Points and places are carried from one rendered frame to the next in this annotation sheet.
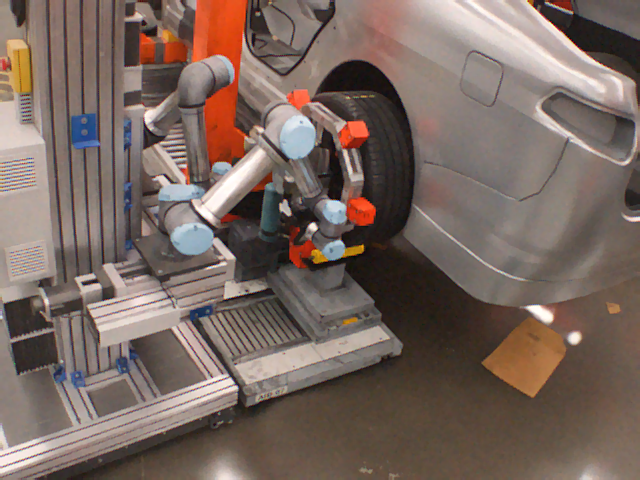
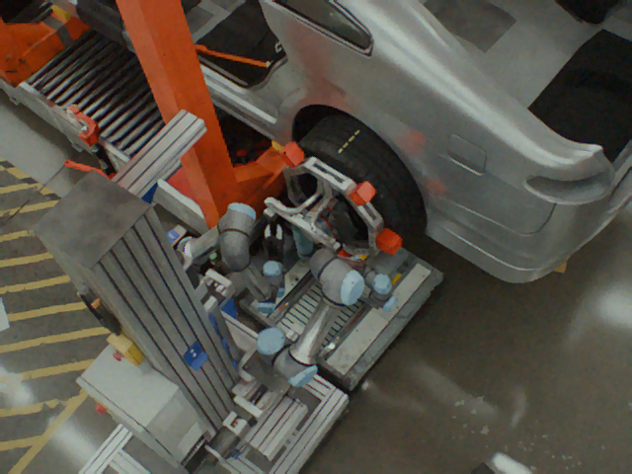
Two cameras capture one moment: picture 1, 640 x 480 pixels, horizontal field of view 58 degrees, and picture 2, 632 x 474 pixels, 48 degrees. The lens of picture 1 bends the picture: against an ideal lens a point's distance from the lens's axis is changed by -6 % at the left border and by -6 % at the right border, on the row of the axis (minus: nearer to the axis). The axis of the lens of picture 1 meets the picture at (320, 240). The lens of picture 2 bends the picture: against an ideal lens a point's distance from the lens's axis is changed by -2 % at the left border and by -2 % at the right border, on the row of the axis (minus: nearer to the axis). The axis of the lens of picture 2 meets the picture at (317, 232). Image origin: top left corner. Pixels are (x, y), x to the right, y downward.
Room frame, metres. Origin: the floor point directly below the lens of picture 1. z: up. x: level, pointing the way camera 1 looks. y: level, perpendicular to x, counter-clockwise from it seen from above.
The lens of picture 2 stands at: (0.38, 0.29, 3.64)
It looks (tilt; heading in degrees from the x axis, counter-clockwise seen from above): 57 degrees down; 356
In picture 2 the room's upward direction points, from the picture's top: 10 degrees counter-clockwise
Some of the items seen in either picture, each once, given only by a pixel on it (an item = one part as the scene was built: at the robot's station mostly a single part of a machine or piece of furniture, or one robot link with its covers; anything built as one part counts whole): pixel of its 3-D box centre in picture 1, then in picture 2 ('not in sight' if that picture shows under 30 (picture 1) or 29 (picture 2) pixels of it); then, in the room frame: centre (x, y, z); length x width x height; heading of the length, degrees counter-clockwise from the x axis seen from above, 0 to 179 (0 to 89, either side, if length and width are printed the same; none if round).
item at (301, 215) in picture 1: (305, 218); not in sight; (1.90, 0.06, 0.86); 0.12 x 0.08 x 0.09; 37
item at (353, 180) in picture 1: (316, 173); (333, 207); (2.29, 0.07, 0.85); 0.54 x 0.07 x 0.54; 37
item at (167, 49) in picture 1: (151, 38); (46, 25); (4.30, 1.48, 0.69); 0.52 x 0.17 x 0.35; 127
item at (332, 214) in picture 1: (330, 216); (379, 284); (1.79, -0.02, 0.95); 0.11 x 0.08 x 0.11; 32
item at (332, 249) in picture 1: (328, 243); (383, 298); (1.78, -0.03, 0.86); 0.11 x 0.08 x 0.09; 37
